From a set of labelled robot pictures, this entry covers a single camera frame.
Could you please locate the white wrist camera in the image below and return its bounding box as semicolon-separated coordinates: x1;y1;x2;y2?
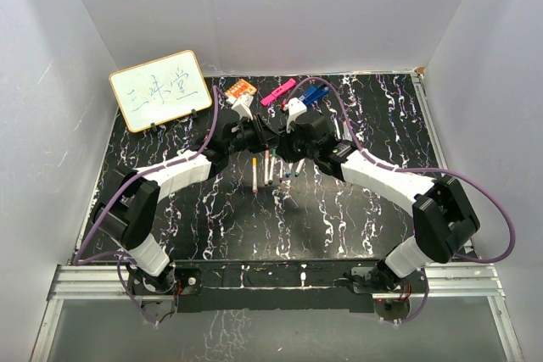
227;93;254;120
282;97;307;133

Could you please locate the pink clip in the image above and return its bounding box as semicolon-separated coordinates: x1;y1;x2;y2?
260;78;297;107

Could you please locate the yellow orange marker pen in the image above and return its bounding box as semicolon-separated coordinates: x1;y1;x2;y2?
251;157;258;193

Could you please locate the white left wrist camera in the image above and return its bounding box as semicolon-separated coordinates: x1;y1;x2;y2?
227;93;254;120

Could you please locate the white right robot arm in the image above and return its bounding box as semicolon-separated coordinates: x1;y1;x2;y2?
277;113;480;292

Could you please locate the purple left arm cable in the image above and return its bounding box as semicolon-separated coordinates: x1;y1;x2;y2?
72;85;234;329

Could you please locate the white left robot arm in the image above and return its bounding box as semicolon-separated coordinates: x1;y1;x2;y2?
91;110;279;293

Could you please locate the thick orange highlighter pen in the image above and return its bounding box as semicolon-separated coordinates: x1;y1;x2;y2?
343;120;352;141

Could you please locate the peach marker pen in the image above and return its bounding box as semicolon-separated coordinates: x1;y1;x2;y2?
264;149;270;186

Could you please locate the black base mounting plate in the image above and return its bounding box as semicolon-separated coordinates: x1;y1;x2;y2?
126;258;429;315

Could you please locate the blue stapler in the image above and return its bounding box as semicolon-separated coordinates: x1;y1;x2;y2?
299;85;329;106

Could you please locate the small whiteboard with writing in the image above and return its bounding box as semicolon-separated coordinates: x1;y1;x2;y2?
109;50;213;133

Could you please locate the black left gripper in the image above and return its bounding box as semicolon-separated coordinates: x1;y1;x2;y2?
226;115;280;156

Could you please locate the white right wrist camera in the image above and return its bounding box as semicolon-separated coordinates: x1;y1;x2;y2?
282;97;307;133

